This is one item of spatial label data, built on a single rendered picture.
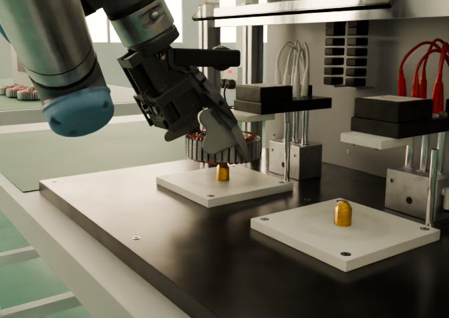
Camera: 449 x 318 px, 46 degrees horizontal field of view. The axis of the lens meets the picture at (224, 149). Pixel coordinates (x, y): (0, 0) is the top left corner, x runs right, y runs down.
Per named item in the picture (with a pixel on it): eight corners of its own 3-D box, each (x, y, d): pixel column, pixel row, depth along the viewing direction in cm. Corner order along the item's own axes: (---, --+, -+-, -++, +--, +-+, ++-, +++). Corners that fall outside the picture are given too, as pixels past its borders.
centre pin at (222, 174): (221, 181, 78) (221, 164, 77) (214, 178, 80) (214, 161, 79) (232, 180, 79) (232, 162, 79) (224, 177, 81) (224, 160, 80)
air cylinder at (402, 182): (433, 222, 64) (437, 178, 63) (383, 207, 70) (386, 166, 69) (458, 215, 66) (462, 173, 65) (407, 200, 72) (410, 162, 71)
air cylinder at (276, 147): (298, 180, 83) (299, 146, 82) (268, 171, 89) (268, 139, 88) (321, 176, 86) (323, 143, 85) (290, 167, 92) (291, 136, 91)
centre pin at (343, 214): (343, 228, 58) (344, 204, 58) (330, 222, 60) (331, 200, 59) (355, 224, 60) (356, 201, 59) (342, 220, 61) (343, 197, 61)
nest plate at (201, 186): (208, 208, 69) (208, 199, 69) (156, 183, 81) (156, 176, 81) (292, 190, 78) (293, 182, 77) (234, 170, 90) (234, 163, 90)
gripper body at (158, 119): (151, 129, 75) (109, 56, 70) (195, 97, 79) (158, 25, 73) (177, 137, 69) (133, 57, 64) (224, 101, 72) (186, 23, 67)
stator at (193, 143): (211, 169, 71) (212, 141, 70) (171, 155, 80) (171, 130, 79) (274, 161, 77) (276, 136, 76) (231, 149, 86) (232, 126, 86)
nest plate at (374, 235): (345, 272, 50) (346, 260, 50) (250, 228, 62) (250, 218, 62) (439, 240, 58) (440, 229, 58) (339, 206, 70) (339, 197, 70)
